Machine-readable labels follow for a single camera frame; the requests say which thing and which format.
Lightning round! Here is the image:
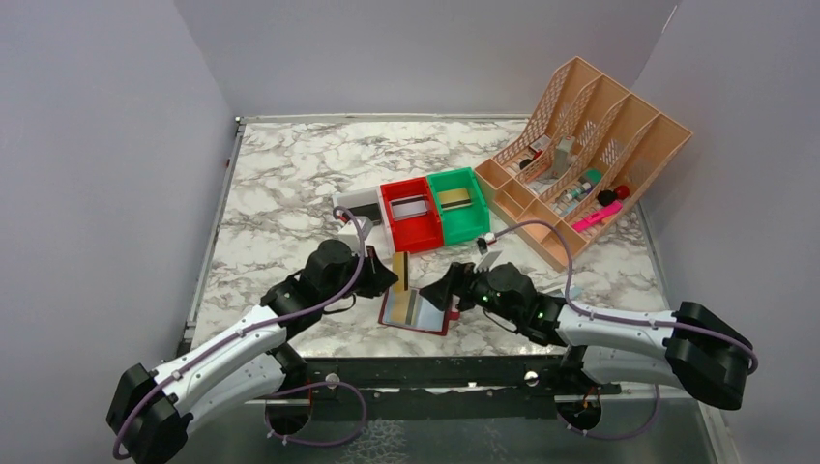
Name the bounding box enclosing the gold credit card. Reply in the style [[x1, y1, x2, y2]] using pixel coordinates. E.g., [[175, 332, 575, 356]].
[[392, 251, 410, 294]]

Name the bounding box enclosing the red plastic bin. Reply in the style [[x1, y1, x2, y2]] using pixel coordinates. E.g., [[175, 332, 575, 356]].
[[379, 177, 444, 253]]

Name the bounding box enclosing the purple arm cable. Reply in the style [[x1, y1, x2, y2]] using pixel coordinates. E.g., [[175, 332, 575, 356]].
[[486, 219, 760, 442], [112, 206, 370, 460]]

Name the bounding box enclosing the light blue small object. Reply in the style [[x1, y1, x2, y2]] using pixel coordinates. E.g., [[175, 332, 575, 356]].
[[560, 285, 582, 300]]

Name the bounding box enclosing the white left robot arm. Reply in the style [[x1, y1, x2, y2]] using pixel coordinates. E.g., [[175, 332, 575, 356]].
[[106, 239, 399, 463]]

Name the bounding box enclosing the green capped tube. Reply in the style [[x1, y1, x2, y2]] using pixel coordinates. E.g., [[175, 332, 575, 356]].
[[568, 168, 602, 199]]

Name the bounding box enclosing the silver card in red bin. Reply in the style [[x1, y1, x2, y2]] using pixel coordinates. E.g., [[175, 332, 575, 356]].
[[390, 196, 428, 221]]

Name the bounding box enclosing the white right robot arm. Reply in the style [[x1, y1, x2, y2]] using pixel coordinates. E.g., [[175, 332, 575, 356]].
[[383, 262, 756, 411]]

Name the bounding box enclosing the red leather card holder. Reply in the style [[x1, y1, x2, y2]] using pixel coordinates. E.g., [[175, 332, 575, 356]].
[[378, 288, 460, 336]]

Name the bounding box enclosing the gold card in green bin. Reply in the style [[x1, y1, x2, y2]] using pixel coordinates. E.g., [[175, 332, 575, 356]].
[[437, 188, 472, 211]]

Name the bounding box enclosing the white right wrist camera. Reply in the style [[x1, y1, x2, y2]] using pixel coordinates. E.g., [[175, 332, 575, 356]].
[[475, 232, 502, 273]]

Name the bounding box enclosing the white plastic bin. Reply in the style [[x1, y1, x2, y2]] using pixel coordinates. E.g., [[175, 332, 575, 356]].
[[332, 187, 392, 258]]

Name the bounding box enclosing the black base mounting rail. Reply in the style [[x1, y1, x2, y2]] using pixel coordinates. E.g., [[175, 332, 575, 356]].
[[259, 355, 620, 424]]

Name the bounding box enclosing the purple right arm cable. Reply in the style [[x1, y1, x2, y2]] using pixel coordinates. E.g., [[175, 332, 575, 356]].
[[486, 219, 760, 442]]

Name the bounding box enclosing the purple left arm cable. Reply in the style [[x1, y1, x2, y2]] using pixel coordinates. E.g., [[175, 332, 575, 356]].
[[112, 206, 370, 460]]

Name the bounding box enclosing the green plastic bin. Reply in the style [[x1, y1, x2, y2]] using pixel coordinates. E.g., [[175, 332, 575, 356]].
[[426, 167, 489, 246]]

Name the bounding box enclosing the pink highlighter marker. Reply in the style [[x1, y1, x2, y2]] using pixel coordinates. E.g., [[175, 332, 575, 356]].
[[571, 200, 623, 233]]

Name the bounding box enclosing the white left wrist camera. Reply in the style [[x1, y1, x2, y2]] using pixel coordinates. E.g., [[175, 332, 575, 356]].
[[337, 216, 373, 253]]

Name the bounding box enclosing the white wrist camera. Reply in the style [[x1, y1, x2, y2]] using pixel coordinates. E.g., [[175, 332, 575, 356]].
[[475, 232, 502, 273], [337, 216, 373, 253]]

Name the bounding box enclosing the red black round item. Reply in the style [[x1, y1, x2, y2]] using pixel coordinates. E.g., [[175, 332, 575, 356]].
[[596, 185, 630, 207]]

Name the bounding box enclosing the beige desk organizer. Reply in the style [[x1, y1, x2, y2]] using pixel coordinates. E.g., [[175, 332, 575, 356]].
[[475, 57, 692, 271]]

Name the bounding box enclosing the grey box in organizer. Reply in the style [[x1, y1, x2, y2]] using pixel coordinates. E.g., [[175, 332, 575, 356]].
[[549, 135, 575, 179]]

